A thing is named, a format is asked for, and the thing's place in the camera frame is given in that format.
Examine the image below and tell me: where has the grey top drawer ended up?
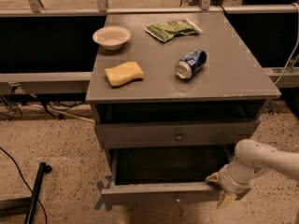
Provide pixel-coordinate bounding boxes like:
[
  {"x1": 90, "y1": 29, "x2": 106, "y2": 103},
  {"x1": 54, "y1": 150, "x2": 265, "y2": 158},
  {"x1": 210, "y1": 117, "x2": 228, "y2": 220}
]
[{"x1": 95, "y1": 119, "x2": 260, "y2": 149}]

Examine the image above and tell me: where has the blue soda can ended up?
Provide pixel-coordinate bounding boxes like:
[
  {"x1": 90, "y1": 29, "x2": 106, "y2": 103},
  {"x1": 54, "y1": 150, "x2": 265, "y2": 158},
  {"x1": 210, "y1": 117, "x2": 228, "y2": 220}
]
[{"x1": 175, "y1": 49, "x2": 207, "y2": 80}]

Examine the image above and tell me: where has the grey drawer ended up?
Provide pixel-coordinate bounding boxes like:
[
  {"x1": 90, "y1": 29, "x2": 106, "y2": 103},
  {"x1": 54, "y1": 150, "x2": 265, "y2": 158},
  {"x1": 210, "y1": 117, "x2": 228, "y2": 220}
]
[
  {"x1": 102, "y1": 145, "x2": 234, "y2": 205},
  {"x1": 95, "y1": 119, "x2": 260, "y2": 149}
]

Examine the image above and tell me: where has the white hanging cable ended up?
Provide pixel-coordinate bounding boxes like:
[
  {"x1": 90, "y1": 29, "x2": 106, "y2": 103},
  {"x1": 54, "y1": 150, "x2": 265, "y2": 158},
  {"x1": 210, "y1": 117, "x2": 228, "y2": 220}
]
[{"x1": 274, "y1": 2, "x2": 299, "y2": 86}]

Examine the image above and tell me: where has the white bowl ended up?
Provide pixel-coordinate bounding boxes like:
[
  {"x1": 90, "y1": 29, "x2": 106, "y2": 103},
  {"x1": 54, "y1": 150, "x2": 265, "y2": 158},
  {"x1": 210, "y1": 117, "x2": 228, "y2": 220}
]
[{"x1": 93, "y1": 26, "x2": 131, "y2": 50}]

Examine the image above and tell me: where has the yellow sponge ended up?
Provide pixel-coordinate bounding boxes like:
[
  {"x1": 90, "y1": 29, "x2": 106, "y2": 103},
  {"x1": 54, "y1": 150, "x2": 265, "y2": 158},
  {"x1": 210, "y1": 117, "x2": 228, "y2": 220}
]
[{"x1": 105, "y1": 62, "x2": 144, "y2": 87}]

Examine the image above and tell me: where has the grey metal railing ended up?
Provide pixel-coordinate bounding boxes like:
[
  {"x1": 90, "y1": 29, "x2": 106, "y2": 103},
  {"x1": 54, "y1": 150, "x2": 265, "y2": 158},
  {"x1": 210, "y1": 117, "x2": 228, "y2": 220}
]
[{"x1": 0, "y1": 0, "x2": 299, "y2": 96}]

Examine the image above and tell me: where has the blue tape cross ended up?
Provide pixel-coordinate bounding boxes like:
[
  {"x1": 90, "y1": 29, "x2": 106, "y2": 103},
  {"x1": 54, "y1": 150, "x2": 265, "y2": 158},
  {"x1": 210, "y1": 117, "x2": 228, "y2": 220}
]
[{"x1": 94, "y1": 175, "x2": 112, "y2": 212}]

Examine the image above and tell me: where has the black stand leg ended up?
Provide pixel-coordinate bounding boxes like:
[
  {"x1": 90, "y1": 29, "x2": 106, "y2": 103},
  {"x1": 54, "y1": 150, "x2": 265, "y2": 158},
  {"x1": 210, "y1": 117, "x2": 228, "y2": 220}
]
[{"x1": 0, "y1": 162, "x2": 52, "y2": 224}]

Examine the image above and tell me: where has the grey drawer cabinet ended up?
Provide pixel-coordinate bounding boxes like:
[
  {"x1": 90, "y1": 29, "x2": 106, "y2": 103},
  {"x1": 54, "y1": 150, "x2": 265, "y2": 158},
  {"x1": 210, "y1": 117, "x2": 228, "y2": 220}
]
[{"x1": 85, "y1": 12, "x2": 281, "y2": 161}]

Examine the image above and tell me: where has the green chip bag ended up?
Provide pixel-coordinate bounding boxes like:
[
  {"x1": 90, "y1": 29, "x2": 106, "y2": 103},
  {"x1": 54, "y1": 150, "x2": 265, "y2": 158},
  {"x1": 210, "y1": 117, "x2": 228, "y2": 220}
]
[{"x1": 144, "y1": 19, "x2": 203, "y2": 43}]

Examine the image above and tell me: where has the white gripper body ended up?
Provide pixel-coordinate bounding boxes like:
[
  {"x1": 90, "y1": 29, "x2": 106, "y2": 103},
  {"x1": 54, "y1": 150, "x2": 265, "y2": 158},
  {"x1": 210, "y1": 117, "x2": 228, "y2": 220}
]
[{"x1": 218, "y1": 161, "x2": 262, "y2": 194}]

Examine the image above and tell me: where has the black floor cable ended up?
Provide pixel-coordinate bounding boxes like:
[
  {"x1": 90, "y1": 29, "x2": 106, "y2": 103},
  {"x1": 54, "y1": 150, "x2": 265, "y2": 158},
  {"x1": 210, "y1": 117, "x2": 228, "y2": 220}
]
[{"x1": 0, "y1": 146, "x2": 49, "y2": 224}]

